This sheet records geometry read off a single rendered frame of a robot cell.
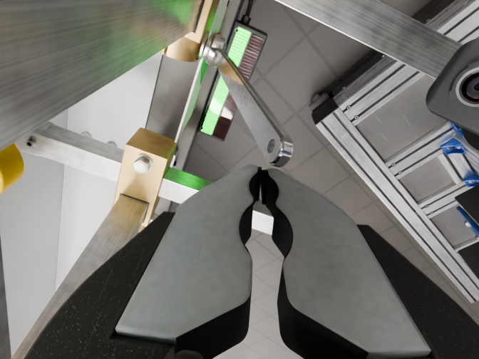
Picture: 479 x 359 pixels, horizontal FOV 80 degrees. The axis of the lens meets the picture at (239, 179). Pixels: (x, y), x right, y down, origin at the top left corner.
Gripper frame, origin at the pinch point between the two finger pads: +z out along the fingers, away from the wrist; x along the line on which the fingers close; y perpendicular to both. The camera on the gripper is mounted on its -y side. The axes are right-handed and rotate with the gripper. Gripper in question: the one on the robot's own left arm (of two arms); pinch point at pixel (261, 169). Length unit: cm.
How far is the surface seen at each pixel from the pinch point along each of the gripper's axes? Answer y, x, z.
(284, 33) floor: 3, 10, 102
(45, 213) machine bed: 33, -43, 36
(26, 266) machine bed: 43, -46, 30
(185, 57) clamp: -2.0, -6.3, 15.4
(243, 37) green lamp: -2.2, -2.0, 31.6
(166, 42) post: -4.2, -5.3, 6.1
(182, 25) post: -4.8, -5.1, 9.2
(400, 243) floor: 99, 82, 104
